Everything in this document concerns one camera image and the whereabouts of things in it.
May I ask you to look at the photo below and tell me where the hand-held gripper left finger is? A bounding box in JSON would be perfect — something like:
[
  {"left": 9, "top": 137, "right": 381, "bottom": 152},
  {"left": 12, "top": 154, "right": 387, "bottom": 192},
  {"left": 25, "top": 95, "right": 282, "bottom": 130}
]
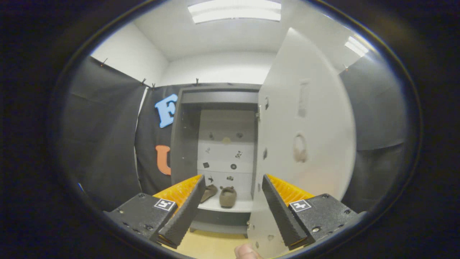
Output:
[{"left": 104, "top": 174, "right": 206, "bottom": 249}]

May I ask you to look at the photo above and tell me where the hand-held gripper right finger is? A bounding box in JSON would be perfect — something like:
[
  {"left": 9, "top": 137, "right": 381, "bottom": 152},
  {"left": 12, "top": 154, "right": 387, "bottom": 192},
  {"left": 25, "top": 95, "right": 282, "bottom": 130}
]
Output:
[{"left": 262, "top": 174, "right": 367, "bottom": 251}]

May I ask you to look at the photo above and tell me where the brown fluffy shoe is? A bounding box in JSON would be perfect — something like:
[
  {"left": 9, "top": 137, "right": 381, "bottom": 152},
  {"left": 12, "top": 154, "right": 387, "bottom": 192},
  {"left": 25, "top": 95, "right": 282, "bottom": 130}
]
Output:
[
  {"left": 219, "top": 186, "right": 237, "bottom": 208},
  {"left": 199, "top": 184, "right": 219, "bottom": 204}
]

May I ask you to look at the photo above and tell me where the light grey shoe cabinet door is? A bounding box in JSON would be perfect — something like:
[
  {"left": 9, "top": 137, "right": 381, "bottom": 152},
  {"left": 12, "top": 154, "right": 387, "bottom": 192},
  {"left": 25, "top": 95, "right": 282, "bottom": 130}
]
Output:
[{"left": 247, "top": 27, "right": 357, "bottom": 259}]

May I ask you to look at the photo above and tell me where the grey shoe cabinet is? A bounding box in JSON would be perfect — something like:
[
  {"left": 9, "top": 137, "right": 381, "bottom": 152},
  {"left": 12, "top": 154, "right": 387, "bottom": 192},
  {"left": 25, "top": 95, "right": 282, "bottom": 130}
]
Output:
[{"left": 170, "top": 83, "right": 262, "bottom": 238}]

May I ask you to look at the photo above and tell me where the black backdrop cloth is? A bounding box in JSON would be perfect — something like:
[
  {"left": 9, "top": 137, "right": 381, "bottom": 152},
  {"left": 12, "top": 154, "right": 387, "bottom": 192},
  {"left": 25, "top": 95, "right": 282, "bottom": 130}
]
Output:
[{"left": 61, "top": 54, "right": 408, "bottom": 213}]

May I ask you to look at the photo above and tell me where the small ceiling light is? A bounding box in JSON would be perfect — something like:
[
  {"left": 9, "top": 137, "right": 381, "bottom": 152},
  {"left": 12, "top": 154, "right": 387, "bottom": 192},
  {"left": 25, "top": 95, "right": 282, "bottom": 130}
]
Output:
[{"left": 344, "top": 35, "right": 369, "bottom": 58}]

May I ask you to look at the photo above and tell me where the long ceiling light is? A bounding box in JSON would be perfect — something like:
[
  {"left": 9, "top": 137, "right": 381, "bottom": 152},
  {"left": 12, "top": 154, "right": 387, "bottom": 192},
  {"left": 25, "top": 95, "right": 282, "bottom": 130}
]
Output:
[{"left": 188, "top": 0, "right": 282, "bottom": 24}]

